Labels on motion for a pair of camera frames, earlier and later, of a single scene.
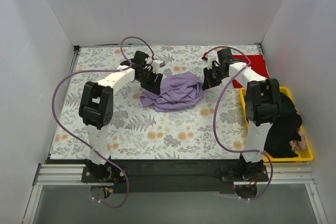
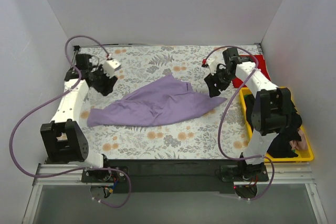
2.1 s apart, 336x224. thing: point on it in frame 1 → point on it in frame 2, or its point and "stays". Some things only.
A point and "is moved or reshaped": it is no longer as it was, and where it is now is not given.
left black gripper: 148,77 → 102,81
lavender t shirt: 178,91 is moved or reshaped
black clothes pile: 280,134 stays
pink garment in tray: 300,145 stays
